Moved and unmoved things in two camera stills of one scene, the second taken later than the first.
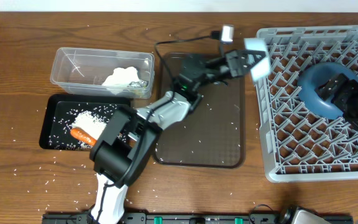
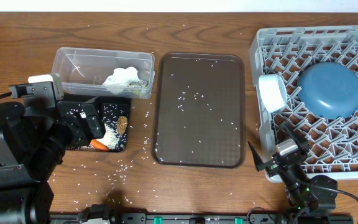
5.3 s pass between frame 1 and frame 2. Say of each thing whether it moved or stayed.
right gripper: moved
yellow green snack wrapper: stayed
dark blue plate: stayed
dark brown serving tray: stayed
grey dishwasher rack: stayed
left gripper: moved
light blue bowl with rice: moved
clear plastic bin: stayed
